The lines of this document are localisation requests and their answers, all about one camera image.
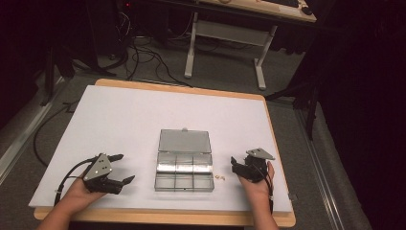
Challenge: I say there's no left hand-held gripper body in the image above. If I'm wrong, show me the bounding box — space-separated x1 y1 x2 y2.
81 152 124 196

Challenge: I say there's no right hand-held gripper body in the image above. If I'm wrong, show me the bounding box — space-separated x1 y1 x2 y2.
237 148 276 184

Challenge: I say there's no person's right hand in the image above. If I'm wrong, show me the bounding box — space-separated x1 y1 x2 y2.
237 160 276 201

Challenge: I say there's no person's left hand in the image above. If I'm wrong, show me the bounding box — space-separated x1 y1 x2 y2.
61 176 107 209

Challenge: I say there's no white table mat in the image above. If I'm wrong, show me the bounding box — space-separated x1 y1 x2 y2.
28 84 294 215

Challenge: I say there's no clear plastic compartment box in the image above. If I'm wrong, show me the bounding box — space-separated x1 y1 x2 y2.
154 127 215 193

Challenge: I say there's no black metal stand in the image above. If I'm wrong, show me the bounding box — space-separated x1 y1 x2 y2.
265 80 321 141
39 44 78 107

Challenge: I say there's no black equipment cabinet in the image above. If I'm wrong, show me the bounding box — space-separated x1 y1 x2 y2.
85 0 130 72

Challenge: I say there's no white-legged wooden desk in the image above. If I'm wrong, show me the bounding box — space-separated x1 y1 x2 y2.
152 0 319 91

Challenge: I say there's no black keyboard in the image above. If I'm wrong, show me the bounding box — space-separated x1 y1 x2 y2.
263 0 301 9

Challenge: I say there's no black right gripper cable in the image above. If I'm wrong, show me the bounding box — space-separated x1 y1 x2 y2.
253 164 276 215

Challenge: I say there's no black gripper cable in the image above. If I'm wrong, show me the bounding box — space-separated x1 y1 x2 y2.
253 164 276 215
53 155 99 207

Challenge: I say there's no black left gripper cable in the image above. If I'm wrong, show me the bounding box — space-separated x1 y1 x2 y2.
53 155 99 207

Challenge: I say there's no metal floor rail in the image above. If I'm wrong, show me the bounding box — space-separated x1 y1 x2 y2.
0 101 54 186
294 107 347 230

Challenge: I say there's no long black floor cable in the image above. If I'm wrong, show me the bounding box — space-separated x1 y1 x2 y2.
33 104 70 168

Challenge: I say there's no black floor cable bundle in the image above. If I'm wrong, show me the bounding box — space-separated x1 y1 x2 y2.
114 12 194 89

